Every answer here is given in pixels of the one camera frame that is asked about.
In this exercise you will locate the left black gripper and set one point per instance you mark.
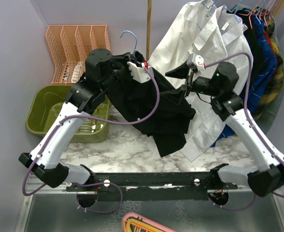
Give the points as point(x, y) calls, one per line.
point(123, 59)

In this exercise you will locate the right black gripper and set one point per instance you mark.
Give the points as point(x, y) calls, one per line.
point(181, 72)

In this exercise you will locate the black shirt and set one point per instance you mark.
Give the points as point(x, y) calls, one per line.
point(250, 34)
point(169, 123)

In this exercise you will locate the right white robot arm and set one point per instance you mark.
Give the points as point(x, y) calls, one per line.
point(268, 175)

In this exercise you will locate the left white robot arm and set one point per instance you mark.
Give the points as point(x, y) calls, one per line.
point(102, 70)

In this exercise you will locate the front white shirt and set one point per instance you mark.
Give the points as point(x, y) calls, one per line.
point(194, 30)

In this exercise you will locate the white shirt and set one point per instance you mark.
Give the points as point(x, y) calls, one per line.
point(194, 30)
point(206, 127)

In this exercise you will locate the black hanging shirt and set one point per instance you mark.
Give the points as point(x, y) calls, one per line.
point(250, 34)

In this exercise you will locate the blue plaid shirt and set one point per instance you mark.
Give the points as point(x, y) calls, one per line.
point(256, 90)

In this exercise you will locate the yellow plaid shirt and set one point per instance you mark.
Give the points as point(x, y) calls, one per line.
point(276, 80)

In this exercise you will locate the pink hanger stack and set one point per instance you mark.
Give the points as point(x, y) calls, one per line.
point(133, 222)

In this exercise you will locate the peach plastic file organizer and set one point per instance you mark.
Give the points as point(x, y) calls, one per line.
point(70, 45)

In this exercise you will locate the wooden rack pole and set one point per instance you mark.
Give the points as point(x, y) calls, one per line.
point(148, 32)

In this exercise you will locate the olive green plastic basin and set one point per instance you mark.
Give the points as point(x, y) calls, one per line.
point(45, 108)

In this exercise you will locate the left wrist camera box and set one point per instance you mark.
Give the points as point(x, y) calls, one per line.
point(142, 73)

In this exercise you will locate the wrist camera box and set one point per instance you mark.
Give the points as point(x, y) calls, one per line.
point(142, 73)
point(196, 63)

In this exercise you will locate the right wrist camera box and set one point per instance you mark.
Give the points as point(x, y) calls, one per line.
point(196, 63)

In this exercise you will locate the black mounting rail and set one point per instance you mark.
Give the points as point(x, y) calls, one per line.
point(151, 186)

